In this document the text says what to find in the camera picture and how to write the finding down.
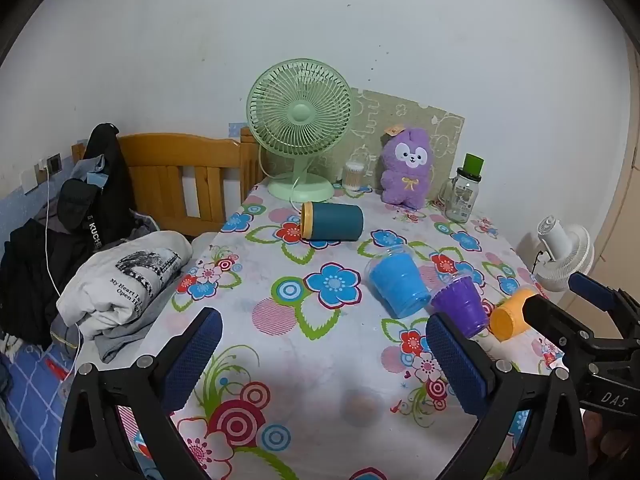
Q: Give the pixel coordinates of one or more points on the white fan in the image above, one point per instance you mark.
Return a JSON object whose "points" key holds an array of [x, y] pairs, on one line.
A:
{"points": [[570, 255]]}

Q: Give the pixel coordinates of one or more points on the dark clothes pile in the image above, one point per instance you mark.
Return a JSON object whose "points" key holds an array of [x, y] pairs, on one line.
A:
{"points": [[35, 270]]}

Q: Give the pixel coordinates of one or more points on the blue cup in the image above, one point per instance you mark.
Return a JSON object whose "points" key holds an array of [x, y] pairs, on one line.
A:
{"points": [[400, 282]]}

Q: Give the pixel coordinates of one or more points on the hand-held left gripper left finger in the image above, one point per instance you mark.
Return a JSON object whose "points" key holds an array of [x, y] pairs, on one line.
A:
{"points": [[192, 355]]}

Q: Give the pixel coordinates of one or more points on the black jacket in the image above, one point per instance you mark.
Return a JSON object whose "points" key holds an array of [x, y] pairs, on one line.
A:
{"points": [[100, 195]]}

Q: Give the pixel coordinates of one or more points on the floral tablecloth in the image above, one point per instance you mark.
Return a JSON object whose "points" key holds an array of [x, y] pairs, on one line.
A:
{"points": [[310, 360]]}

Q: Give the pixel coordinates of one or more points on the clear cotton swab container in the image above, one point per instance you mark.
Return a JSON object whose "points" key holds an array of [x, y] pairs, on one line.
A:
{"points": [[353, 175]]}

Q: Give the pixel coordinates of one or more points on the purple plush toy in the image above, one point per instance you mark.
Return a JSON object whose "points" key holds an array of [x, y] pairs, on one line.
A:
{"points": [[406, 175]]}

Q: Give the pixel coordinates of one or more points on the wooden headboard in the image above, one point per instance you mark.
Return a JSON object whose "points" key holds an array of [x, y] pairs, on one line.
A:
{"points": [[165, 160]]}

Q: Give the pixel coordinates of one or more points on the green desk fan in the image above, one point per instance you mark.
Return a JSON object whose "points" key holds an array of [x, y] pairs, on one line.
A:
{"points": [[300, 110]]}

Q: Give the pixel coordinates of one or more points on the blue-grey garment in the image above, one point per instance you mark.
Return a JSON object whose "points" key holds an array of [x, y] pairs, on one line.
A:
{"points": [[90, 172]]}

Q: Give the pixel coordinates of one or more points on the teal cup with yellow rim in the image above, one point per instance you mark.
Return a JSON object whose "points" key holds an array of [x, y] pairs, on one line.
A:
{"points": [[335, 221]]}

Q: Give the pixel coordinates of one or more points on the person's right hand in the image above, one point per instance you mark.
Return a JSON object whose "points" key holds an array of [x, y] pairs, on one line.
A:
{"points": [[600, 435]]}

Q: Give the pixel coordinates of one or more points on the purple cup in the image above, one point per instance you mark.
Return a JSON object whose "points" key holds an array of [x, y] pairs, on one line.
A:
{"points": [[462, 307]]}

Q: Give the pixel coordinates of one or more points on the beige door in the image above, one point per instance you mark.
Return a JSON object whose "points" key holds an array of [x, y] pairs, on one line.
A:
{"points": [[620, 170]]}

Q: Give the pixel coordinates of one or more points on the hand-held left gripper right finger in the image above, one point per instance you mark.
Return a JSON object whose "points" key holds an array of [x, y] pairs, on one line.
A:
{"points": [[460, 367]]}

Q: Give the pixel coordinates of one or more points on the beige patterned board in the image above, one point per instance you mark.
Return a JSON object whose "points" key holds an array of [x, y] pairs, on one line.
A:
{"points": [[370, 125]]}

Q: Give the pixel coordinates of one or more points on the wall socket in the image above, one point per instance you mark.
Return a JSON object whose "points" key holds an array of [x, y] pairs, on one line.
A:
{"points": [[53, 163]]}

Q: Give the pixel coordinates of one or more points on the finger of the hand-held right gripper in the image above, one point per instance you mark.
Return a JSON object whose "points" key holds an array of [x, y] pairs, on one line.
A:
{"points": [[555, 317], [592, 291]]}

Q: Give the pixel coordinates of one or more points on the grey folded cloth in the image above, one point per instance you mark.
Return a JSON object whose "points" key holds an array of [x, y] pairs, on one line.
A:
{"points": [[120, 342]]}

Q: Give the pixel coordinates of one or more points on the glass jar with green lid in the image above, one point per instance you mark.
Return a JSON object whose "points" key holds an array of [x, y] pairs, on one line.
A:
{"points": [[462, 195]]}

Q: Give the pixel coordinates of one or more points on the blue checked bed sheet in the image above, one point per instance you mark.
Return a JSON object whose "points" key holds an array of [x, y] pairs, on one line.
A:
{"points": [[30, 400]]}

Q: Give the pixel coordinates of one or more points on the white printed shirt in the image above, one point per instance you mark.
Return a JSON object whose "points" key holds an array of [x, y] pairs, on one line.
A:
{"points": [[125, 280]]}

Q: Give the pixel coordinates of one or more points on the orange cup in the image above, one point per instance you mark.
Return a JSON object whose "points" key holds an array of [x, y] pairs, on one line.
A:
{"points": [[510, 317]]}

